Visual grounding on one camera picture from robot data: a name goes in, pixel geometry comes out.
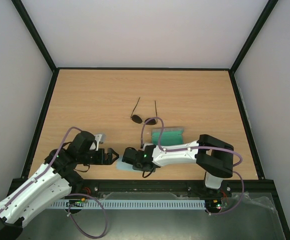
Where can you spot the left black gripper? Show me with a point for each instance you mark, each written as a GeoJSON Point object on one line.
{"type": "Point", "coordinates": [110, 161]}

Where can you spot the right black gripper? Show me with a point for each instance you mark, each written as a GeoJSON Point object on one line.
{"type": "Point", "coordinates": [130, 157]}

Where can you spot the light blue cleaning cloth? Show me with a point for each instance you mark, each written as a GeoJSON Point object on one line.
{"type": "Point", "coordinates": [123, 166]}

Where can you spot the grey glasses case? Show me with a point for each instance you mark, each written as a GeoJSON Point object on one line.
{"type": "Point", "coordinates": [170, 136]}

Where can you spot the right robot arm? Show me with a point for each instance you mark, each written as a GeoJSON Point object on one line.
{"type": "Point", "coordinates": [213, 155]}

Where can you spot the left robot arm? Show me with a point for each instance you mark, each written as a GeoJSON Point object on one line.
{"type": "Point", "coordinates": [55, 179]}

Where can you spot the dark round sunglasses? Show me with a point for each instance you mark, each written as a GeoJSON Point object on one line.
{"type": "Point", "coordinates": [139, 120]}

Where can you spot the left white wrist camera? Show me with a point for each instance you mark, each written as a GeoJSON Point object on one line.
{"type": "Point", "coordinates": [100, 138]}

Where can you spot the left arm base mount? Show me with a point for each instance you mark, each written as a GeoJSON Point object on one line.
{"type": "Point", "coordinates": [85, 191]}

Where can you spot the light blue slotted cable duct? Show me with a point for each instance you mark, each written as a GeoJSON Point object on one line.
{"type": "Point", "coordinates": [116, 204]}

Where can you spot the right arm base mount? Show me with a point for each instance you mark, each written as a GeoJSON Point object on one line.
{"type": "Point", "coordinates": [197, 189]}

